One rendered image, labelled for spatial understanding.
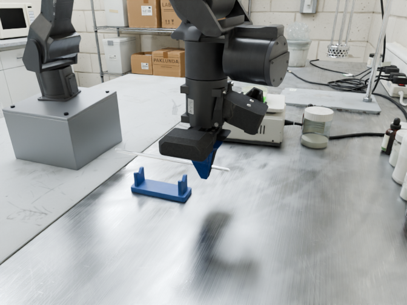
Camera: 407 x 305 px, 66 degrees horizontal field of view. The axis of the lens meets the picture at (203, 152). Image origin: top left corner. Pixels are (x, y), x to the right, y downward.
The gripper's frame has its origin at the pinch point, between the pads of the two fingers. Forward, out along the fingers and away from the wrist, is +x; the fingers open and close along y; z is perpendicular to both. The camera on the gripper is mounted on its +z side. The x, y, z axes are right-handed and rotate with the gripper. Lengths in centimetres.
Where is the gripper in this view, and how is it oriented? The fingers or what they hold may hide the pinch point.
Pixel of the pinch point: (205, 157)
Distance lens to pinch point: 47.7
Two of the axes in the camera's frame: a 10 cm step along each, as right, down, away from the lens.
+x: -0.1, 9.1, 4.2
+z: 9.4, 1.5, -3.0
